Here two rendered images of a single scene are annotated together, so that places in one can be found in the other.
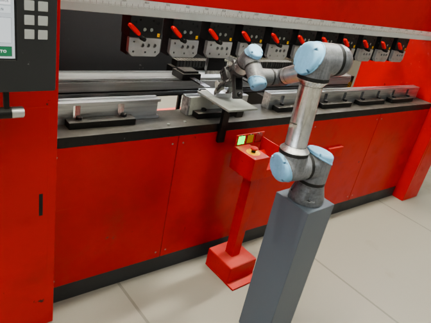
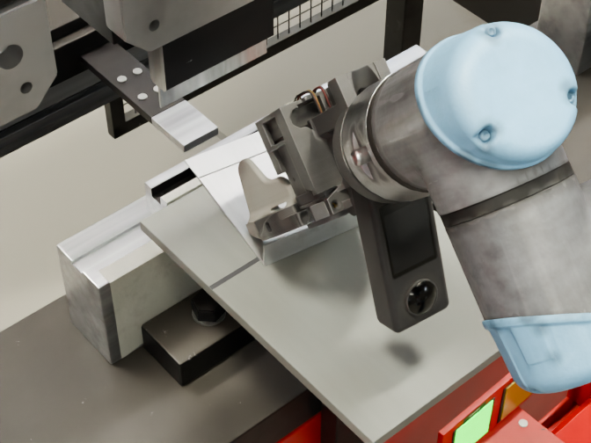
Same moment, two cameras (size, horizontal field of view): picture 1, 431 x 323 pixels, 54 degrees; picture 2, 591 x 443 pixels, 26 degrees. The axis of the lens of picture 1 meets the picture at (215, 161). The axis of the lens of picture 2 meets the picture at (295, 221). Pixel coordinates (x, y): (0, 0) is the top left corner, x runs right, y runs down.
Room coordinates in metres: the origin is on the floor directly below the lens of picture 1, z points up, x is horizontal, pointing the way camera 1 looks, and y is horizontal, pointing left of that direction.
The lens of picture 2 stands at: (1.37, 0.03, 1.70)
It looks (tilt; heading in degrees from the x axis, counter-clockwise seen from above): 46 degrees down; 1
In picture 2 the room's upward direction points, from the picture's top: straight up
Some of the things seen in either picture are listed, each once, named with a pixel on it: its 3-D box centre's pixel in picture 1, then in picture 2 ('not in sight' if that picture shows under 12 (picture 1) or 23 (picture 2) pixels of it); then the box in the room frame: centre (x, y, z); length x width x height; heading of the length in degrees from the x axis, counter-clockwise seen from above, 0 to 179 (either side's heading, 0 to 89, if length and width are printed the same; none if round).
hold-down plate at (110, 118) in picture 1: (101, 121); not in sight; (1.68, 0.52, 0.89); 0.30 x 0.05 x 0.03; 131
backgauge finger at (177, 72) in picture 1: (194, 77); (109, 54); (2.23, 0.21, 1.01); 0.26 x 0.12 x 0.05; 41
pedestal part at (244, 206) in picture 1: (242, 213); not in sight; (1.98, -0.20, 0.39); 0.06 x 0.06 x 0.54; 44
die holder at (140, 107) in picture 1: (107, 109); not in sight; (1.75, 0.52, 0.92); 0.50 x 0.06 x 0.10; 131
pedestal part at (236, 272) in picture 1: (233, 263); not in sight; (1.96, -0.22, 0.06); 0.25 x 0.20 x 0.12; 44
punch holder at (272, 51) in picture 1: (274, 41); not in sight; (2.36, -0.18, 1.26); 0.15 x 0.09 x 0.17; 131
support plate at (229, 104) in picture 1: (226, 100); (342, 266); (2.01, 0.01, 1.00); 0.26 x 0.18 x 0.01; 41
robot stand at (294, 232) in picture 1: (282, 268); not in sight; (1.59, -0.41, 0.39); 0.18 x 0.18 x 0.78; 44
